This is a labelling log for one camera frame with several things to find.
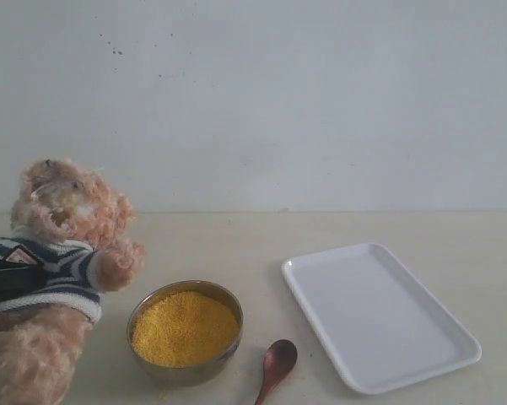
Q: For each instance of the steel bowl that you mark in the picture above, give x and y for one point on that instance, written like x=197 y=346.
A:
x=196 y=374

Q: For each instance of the beige teddy bear striped sweater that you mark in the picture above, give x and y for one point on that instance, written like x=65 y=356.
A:
x=69 y=228

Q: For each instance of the yellow millet grains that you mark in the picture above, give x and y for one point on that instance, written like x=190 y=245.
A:
x=184 y=329

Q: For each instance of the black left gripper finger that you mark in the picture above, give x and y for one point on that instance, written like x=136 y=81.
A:
x=20 y=273

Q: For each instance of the white rectangular plastic tray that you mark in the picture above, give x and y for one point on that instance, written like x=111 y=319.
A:
x=381 y=328

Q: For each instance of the dark wooden spoon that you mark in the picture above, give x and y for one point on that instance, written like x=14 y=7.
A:
x=279 y=360

